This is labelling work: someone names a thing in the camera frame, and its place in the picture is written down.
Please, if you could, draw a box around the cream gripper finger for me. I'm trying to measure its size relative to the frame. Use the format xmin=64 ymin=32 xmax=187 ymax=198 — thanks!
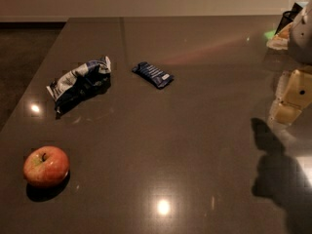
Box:
xmin=269 ymin=69 xmax=312 ymax=126

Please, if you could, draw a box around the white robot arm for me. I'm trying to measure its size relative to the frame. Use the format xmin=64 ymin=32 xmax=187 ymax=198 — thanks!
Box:
xmin=267 ymin=1 xmax=312 ymax=126

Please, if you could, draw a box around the blue rxbar wrapper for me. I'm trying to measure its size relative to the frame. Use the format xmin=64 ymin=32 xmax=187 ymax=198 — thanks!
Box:
xmin=132 ymin=61 xmax=174 ymax=89

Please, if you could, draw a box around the red yellow apple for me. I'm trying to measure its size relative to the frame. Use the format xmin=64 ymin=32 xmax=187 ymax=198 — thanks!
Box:
xmin=23 ymin=146 xmax=69 ymax=188

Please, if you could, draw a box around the black mesh cup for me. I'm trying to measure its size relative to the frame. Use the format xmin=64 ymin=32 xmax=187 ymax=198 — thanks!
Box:
xmin=275 ymin=2 xmax=303 ymax=33

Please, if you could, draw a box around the crumpled blue white chip bag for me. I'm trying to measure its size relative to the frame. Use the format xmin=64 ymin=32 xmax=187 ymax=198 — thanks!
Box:
xmin=47 ymin=57 xmax=111 ymax=115

